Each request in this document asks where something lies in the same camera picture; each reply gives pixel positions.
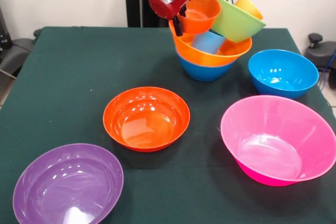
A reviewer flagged purple bowl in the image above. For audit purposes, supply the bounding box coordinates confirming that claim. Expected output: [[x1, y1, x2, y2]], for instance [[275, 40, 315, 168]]
[[12, 143, 124, 224]]

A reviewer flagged blue cable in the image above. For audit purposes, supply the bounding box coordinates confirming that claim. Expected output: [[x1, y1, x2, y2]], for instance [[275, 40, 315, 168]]
[[318, 50, 336, 90]]

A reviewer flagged large red-orange bowl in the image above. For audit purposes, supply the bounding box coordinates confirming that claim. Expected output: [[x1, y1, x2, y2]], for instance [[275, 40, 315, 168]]
[[102, 86, 191, 153]]

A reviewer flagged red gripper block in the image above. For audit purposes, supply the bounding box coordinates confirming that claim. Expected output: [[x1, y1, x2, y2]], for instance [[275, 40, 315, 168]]
[[149, 0, 203, 37]]

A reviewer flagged black equipment box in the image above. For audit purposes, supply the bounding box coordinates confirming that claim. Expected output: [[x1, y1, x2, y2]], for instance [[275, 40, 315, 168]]
[[0, 7, 12, 50]]

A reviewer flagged blue cup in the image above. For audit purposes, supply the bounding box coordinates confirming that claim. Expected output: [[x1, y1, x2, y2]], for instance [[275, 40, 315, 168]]
[[191, 30, 226, 55]]

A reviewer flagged blue cone-shaped bowl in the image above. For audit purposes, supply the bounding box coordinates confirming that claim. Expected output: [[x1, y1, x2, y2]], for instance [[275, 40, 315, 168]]
[[177, 52, 237, 82]]

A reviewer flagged large orange bowl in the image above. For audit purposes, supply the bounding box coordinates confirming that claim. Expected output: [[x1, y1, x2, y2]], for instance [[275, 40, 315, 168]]
[[169, 20, 253, 68]]

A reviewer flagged dark green table cloth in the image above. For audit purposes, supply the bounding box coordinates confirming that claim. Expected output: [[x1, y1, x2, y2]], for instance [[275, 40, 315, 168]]
[[0, 26, 336, 224]]

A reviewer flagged pink bowl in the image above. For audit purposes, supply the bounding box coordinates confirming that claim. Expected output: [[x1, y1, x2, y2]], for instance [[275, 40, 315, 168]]
[[219, 94, 336, 186]]

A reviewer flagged small red bowl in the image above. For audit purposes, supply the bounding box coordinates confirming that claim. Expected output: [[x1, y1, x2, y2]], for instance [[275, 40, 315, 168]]
[[177, 0, 223, 35]]

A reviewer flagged green bowl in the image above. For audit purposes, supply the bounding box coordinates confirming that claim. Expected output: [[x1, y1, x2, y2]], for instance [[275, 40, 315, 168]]
[[209, 0, 267, 44]]

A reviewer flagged blue round bowl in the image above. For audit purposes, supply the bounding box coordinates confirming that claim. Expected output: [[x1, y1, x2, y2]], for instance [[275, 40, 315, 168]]
[[248, 49, 320, 100]]

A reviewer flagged black pedestal foot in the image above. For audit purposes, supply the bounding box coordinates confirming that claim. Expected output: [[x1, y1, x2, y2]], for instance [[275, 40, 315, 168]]
[[303, 33, 336, 72], [0, 37, 35, 78]]

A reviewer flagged orange cup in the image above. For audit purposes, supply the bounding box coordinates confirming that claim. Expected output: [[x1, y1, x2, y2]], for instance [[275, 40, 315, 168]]
[[234, 0, 264, 20]]

